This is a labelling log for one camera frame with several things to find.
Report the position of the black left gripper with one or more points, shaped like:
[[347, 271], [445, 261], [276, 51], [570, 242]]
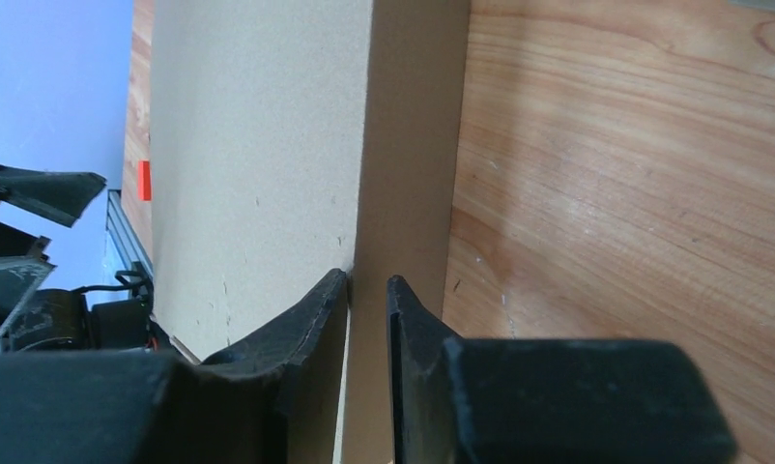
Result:
[[61, 197]]

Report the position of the aluminium frame rails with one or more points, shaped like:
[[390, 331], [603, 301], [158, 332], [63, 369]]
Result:
[[124, 256]]

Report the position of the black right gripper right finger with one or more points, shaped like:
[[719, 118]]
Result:
[[487, 400]]

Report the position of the brown cardboard box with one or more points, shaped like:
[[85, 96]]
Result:
[[291, 137]]

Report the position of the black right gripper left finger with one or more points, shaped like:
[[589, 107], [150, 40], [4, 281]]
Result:
[[271, 397]]

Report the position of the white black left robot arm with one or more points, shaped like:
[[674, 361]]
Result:
[[33, 318]]

